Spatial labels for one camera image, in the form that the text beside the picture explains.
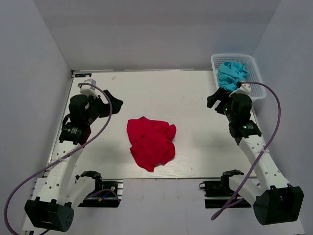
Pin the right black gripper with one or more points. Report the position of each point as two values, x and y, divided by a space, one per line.
220 94

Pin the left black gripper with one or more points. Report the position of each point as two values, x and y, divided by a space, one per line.
105 106

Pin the red t-shirt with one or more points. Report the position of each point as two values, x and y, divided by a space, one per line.
152 142

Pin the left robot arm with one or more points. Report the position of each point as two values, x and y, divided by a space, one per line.
53 207

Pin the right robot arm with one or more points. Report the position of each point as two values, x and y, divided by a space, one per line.
274 200

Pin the blue t-shirt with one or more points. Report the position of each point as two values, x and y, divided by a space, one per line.
230 73

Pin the white plastic basket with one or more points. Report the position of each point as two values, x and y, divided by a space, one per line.
257 92

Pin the blue table label sticker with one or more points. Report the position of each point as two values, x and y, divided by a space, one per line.
81 75

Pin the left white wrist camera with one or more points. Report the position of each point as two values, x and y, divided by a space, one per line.
87 89

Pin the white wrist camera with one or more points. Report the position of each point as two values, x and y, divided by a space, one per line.
243 89
87 89

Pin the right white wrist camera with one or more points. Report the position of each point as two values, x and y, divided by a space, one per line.
243 89

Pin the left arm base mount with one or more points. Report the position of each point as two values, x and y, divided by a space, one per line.
105 199

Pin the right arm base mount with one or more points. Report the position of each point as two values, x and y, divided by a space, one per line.
215 196

